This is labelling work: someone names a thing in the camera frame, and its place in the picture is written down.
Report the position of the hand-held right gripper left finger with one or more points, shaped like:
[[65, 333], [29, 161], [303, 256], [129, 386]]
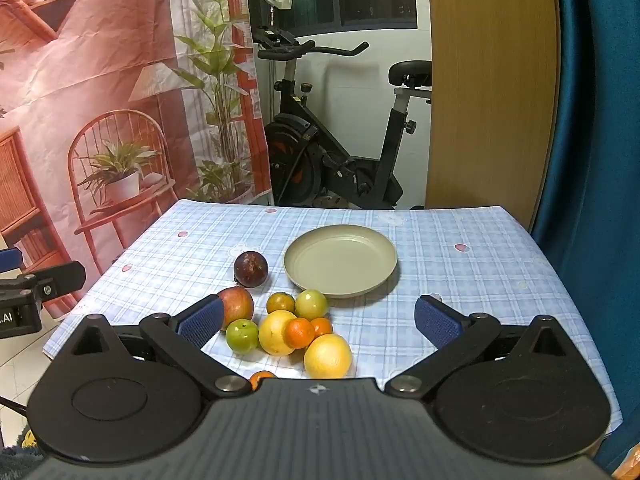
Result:
[[200, 322]]

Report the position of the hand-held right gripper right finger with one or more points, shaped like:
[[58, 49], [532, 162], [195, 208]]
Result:
[[437, 322]]

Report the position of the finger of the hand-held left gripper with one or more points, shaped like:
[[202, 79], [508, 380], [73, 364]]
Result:
[[10, 258], [57, 279]]

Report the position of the green apple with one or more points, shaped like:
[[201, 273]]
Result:
[[242, 336], [311, 304]]

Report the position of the yellow lemon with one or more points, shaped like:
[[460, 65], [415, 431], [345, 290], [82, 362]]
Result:
[[327, 357], [273, 335]]

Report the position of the dark red apple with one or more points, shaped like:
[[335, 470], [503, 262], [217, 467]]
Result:
[[251, 268]]

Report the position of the small orange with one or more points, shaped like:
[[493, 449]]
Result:
[[260, 378], [280, 303], [323, 326], [300, 333]]

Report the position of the beige round plate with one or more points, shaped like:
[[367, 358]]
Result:
[[340, 260]]

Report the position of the blue checkered tablecloth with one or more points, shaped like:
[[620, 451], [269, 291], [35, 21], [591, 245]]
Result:
[[450, 270]]

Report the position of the black exercise bike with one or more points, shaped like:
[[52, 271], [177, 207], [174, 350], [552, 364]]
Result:
[[300, 155]]

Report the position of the printed backdrop cloth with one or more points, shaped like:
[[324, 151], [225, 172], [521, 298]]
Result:
[[100, 60]]

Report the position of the wooden door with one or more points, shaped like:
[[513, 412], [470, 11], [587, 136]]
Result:
[[490, 85]]

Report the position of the blue curtain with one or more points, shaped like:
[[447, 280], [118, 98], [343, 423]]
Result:
[[600, 110]]

